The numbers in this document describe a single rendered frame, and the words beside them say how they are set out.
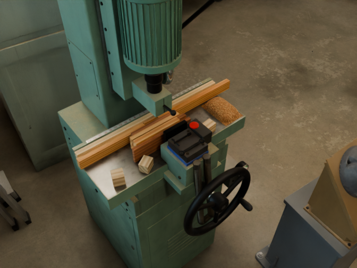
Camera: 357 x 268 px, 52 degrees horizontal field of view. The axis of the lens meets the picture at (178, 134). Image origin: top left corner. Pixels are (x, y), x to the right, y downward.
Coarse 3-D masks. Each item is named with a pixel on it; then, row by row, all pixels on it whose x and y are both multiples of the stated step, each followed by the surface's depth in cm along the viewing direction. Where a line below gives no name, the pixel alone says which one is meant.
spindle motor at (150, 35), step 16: (128, 0) 92; (144, 0) 91; (160, 0) 91; (176, 0) 96; (128, 16) 96; (144, 16) 94; (160, 16) 94; (176, 16) 99; (128, 32) 99; (144, 32) 98; (160, 32) 98; (176, 32) 102; (128, 48) 105; (144, 48) 101; (160, 48) 102; (176, 48) 106; (128, 64) 108; (144, 64) 105; (160, 64) 105; (176, 64) 109
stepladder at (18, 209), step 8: (0, 176) 197; (0, 184) 186; (8, 184) 194; (0, 192) 182; (8, 192) 190; (16, 192) 219; (0, 200) 210; (8, 200) 188; (16, 200) 216; (0, 208) 190; (16, 208) 195; (8, 216) 197; (24, 216) 202; (16, 224) 204
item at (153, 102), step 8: (136, 80) 126; (144, 80) 126; (136, 88) 125; (144, 88) 123; (136, 96) 128; (144, 96) 122; (152, 96) 120; (160, 96) 120; (168, 96) 121; (144, 104) 125; (152, 104) 120; (160, 104) 121; (168, 104) 123; (152, 112) 123; (160, 112) 123
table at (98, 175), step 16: (192, 112) 140; (208, 112) 140; (240, 112) 140; (224, 128) 134; (240, 128) 141; (128, 144) 128; (112, 160) 123; (128, 160) 123; (160, 160) 124; (96, 176) 119; (128, 176) 119; (144, 176) 119; (160, 176) 124; (96, 192) 121; (112, 192) 114; (128, 192) 117; (112, 208) 117
